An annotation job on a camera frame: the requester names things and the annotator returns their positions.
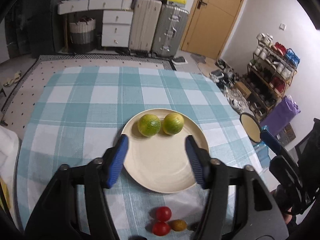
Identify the green yellow passion fruit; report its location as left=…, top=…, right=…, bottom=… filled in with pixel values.
left=137, top=114, right=161, bottom=137

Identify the yellow wrinkled passion fruit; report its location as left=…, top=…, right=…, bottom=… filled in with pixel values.
left=163, top=113, right=184, bottom=135

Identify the cream bin black rim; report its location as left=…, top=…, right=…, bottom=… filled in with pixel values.
left=240, top=113, right=261, bottom=144

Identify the purple bag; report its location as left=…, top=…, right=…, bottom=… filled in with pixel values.
left=260, top=95, right=300, bottom=137

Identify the cream round plate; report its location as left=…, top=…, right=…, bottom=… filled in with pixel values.
left=122, top=108, right=209, bottom=193

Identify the teal checked tablecloth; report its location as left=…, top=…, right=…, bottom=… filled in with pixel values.
left=15, top=65, right=273, bottom=240

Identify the red cherry tomato far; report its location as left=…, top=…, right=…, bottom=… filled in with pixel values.
left=156, top=206, right=172, bottom=222

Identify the red cherry tomato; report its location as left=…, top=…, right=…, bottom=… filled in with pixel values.
left=152, top=222, right=171, bottom=236
left=156, top=206, right=172, bottom=222

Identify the brown longan far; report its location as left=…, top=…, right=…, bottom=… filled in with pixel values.
left=170, top=219, right=188, bottom=232

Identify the wooden shoe rack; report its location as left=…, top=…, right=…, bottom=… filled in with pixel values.
left=242, top=33, right=300, bottom=121

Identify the red cherry tomato near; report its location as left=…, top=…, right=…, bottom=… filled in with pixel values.
left=152, top=222, right=171, bottom=236

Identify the woven laundry basket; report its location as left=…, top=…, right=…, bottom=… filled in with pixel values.
left=69, top=16, right=96, bottom=54

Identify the silver aluminium suitcase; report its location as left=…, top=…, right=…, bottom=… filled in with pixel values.
left=151, top=4, right=189, bottom=57

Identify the beige hard suitcase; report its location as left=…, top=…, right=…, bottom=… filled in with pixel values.
left=129, top=0, right=162, bottom=52

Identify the white drawer desk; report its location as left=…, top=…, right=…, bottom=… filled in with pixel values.
left=57, top=0, right=133, bottom=48

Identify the wooden door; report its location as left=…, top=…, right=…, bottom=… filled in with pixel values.
left=181, top=0, right=244, bottom=59

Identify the dark tall cabinet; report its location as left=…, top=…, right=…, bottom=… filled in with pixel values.
left=4, top=0, right=64, bottom=58

